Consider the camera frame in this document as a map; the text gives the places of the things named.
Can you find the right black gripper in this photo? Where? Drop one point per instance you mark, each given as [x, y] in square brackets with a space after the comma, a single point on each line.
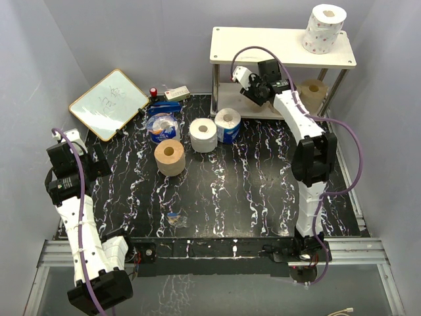
[253, 80]

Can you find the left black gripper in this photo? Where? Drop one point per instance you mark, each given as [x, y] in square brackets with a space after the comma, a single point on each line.
[99, 168]

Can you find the blue paper roll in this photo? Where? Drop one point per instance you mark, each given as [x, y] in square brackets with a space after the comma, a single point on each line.
[227, 123]

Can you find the brown paper roll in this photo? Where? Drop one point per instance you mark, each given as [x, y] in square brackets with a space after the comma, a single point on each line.
[271, 108]
[252, 106]
[170, 157]
[312, 93]

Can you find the white floral paper roll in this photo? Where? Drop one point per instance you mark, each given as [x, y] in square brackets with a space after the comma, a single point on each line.
[324, 25]

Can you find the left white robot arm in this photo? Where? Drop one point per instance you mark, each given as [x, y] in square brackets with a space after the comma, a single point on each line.
[100, 281]

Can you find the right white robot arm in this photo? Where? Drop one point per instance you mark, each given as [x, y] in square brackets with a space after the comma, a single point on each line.
[314, 156]

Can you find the white two-tier shelf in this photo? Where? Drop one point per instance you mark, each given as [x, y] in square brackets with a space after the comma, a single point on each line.
[285, 44]

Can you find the plastic wrapped blue tissue roll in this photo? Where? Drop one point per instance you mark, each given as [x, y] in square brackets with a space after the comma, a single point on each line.
[163, 126]

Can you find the white red cardboard box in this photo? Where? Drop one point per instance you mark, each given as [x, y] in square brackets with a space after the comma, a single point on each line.
[177, 94]

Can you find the blue stapler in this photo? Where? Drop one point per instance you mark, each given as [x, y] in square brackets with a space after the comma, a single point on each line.
[164, 107]

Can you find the crumpled plastic wrapper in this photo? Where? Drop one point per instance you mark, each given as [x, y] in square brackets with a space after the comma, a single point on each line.
[176, 220]

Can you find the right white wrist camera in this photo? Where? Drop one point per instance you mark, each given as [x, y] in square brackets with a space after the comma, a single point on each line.
[241, 75]

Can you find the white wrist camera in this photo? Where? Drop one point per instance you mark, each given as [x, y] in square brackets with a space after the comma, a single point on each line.
[241, 75]
[76, 139]

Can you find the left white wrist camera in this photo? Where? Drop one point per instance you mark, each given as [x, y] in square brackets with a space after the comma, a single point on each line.
[76, 139]

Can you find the small whiteboard wooden frame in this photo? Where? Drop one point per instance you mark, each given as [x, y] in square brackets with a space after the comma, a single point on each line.
[109, 105]

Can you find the aluminium rail frame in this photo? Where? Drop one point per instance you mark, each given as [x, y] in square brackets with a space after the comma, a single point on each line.
[226, 256]

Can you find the white cable connector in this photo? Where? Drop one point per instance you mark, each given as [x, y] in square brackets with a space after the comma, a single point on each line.
[343, 312]

